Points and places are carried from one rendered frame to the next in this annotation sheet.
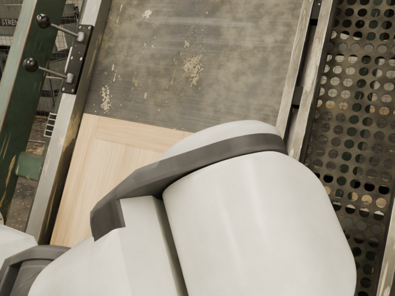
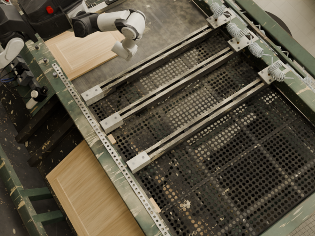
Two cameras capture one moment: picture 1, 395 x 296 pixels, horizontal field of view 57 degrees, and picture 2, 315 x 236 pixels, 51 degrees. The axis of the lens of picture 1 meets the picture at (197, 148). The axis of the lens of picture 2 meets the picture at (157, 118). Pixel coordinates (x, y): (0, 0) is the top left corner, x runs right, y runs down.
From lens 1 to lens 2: 1.52 m
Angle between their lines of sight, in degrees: 10
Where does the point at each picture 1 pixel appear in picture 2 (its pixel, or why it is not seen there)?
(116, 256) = (124, 12)
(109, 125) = not seen: hidden behind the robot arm
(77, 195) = not seen: hidden behind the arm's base
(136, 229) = (127, 12)
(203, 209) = (134, 15)
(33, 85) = not seen: outside the picture
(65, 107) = (101, 5)
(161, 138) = (119, 37)
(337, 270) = (139, 29)
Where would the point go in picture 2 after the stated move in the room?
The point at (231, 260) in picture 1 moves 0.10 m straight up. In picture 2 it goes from (133, 19) to (148, 3)
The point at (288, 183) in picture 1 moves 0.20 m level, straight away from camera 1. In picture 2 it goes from (142, 20) to (155, 30)
